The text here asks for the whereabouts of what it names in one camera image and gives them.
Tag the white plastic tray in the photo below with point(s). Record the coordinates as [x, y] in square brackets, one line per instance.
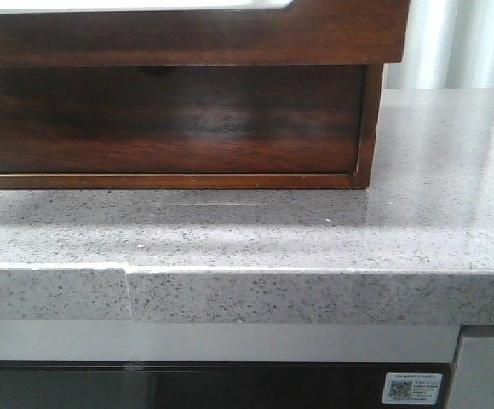
[72, 6]

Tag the white QR code sticker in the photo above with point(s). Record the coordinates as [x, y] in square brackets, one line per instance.
[411, 388]

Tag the wooden drawer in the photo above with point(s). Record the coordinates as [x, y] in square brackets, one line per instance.
[260, 119]
[304, 33]

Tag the dark wooden drawer cabinet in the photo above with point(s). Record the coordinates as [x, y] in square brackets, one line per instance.
[358, 177]

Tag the black built-in appliance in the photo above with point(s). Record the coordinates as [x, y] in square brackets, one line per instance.
[84, 384]

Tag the grey cabinet door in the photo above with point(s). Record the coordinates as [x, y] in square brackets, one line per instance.
[472, 383]

